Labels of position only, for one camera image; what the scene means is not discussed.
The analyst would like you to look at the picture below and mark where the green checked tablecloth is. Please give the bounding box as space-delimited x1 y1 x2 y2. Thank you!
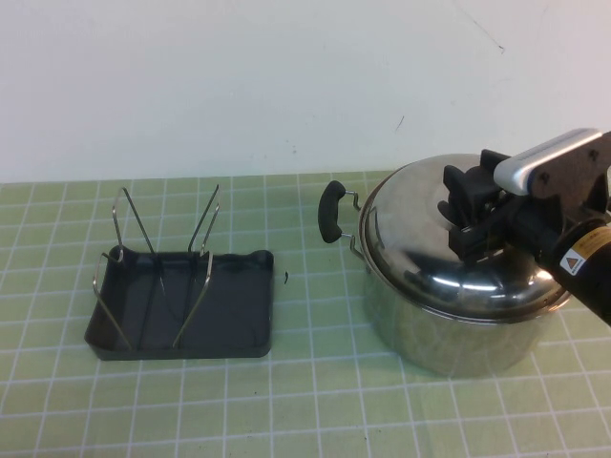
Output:
0 169 611 458

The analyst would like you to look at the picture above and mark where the stainless steel pot lid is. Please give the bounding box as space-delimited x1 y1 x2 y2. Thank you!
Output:
357 152 572 324

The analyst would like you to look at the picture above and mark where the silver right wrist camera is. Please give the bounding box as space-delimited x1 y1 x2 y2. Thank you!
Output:
494 127 603 198

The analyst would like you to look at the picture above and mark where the stainless steel cooking pot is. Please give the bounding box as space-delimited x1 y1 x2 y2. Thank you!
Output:
316 152 574 381

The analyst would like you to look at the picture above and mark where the dark tray wire lid rack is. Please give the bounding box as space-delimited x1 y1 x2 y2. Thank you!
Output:
83 184 276 362

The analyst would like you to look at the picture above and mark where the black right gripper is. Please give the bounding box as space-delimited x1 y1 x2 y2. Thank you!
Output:
436 149 560 269

